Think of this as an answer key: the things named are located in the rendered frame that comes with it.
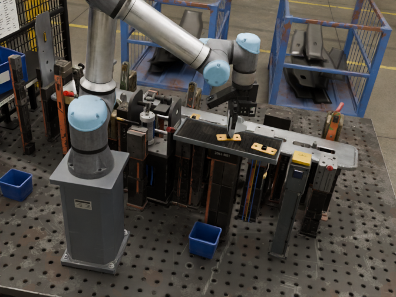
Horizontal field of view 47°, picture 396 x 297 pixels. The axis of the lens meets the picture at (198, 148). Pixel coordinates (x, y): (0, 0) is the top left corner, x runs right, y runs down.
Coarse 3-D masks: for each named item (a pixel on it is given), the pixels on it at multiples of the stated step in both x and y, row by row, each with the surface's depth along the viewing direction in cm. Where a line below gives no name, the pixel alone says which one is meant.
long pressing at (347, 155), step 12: (72, 84) 219; (144, 108) 206; (192, 108) 210; (216, 120) 202; (276, 132) 198; (288, 132) 198; (288, 144) 190; (324, 144) 192; (336, 144) 193; (348, 144) 195; (312, 156) 184; (336, 156) 186; (348, 156) 187; (348, 168) 180
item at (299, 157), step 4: (296, 152) 157; (300, 152) 157; (296, 156) 155; (300, 156) 155; (304, 156) 156; (308, 156) 156; (292, 160) 154; (296, 160) 153; (300, 160) 153; (304, 160) 154; (308, 160) 154; (304, 164) 153; (308, 164) 153
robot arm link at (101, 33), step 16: (96, 16) 134; (96, 32) 136; (112, 32) 138; (96, 48) 139; (112, 48) 141; (96, 64) 142; (112, 64) 145; (80, 80) 149; (96, 80) 145; (112, 80) 150; (80, 96) 149; (96, 96) 146; (112, 96) 150
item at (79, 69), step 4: (80, 64) 188; (72, 68) 186; (76, 68) 186; (80, 68) 186; (76, 72) 186; (80, 72) 187; (76, 76) 188; (80, 76) 188; (76, 80) 190; (76, 84) 191; (76, 88) 193
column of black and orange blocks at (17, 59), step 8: (16, 56) 194; (16, 64) 195; (16, 72) 196; (16, 80) 198; (16, 88) 200; (24, 88) 204; (16, 96) 203; (24, 96) 205; (16, 104) 206; (24, 104) 208; (24, 112) 208; (24, 120) 210; (24, 128) 212; (24, 136) 215; (24, 144) 218; (32, 144) 220; (24, 152) 221; (32, 152) 222
